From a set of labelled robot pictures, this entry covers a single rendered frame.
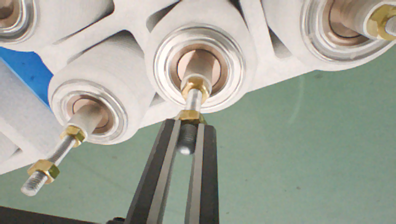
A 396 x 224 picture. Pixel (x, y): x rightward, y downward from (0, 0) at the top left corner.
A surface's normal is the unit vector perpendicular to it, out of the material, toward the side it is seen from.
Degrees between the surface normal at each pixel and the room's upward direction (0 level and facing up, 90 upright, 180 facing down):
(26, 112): 90
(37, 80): 88
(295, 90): 0
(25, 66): 88
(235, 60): 4
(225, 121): 0
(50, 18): 43
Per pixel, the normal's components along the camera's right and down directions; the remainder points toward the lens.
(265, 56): -0.07, 0.57
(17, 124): 0.90, -0.31
